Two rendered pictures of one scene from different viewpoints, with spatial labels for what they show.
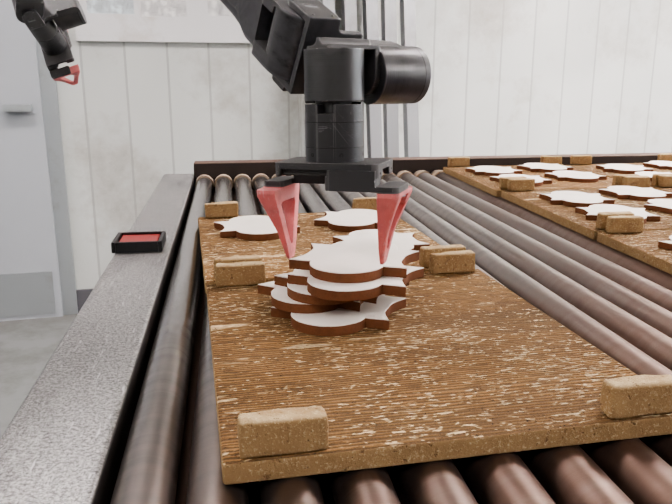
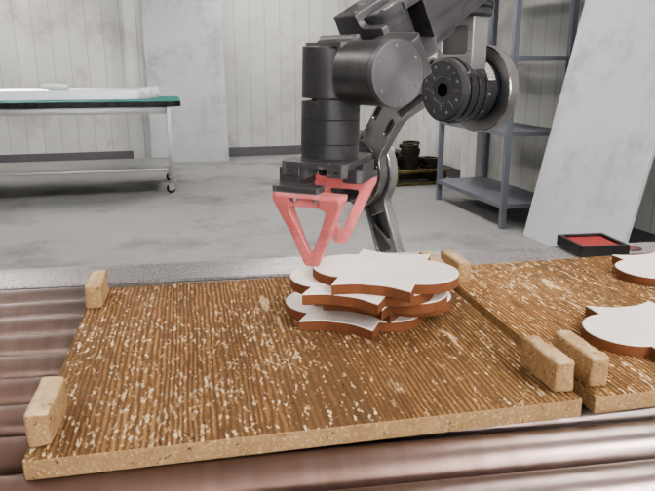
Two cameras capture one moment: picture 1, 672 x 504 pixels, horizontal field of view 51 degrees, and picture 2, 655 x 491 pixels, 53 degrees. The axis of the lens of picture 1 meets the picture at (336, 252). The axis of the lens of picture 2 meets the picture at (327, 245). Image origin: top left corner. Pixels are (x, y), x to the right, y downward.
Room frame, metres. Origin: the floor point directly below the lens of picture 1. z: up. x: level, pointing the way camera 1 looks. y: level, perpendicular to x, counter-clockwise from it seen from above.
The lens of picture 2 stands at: (0.68, -0.64, 1.19)
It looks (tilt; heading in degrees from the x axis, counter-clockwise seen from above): 16 degrees down; 90
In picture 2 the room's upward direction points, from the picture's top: straight up
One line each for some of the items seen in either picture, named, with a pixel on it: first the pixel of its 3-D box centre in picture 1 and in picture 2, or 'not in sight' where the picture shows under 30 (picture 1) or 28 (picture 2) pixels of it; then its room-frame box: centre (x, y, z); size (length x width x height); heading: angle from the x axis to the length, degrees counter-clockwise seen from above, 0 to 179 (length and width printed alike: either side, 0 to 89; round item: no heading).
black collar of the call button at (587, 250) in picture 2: (139, 241); (592, 245); (1.08, 0.31, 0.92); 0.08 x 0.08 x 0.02; 9
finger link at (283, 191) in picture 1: (302, 212); (338, 202); (0.69, 0.03, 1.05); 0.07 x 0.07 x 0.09; 72
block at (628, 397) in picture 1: (641, 396); (47, 410); (0.47, -0.23, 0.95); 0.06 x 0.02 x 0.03; 102
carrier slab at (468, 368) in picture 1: (393, 341); (289, 340); (0.64, -0.06, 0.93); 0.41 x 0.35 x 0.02; 12
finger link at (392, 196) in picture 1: (369, 215); (317, 215); (0.67, -0.03, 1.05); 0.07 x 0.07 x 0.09; 72
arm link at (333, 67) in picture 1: (339, 75); (335, 73); (0.68, 0.00, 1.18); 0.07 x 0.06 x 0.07; 125
